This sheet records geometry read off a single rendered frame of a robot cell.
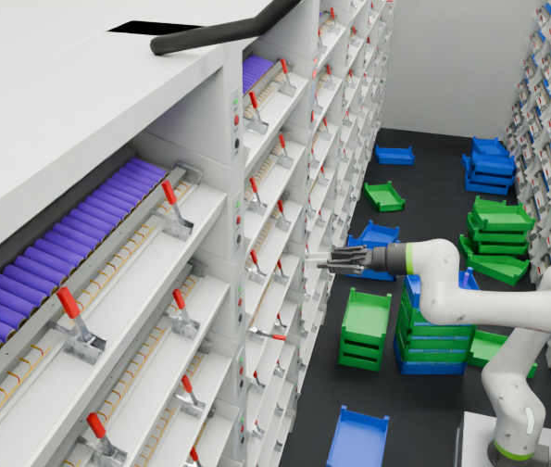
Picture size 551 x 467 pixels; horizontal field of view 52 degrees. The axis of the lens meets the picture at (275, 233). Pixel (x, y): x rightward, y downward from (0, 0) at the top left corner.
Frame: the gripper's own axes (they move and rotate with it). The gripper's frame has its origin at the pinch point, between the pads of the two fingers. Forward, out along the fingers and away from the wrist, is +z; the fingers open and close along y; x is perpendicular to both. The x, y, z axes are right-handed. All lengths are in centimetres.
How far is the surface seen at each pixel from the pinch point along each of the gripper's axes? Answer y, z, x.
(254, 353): -32.2, 12.3, -8.1
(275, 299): -8.9, 12.5, -8.0
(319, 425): 23, 19, -99
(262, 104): -14, 3, 53
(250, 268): -24.3, 11.0, 13.8
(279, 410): -1, 24, -65
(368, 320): 77, 3, -85
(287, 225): -1.0, 7.0, 12.8
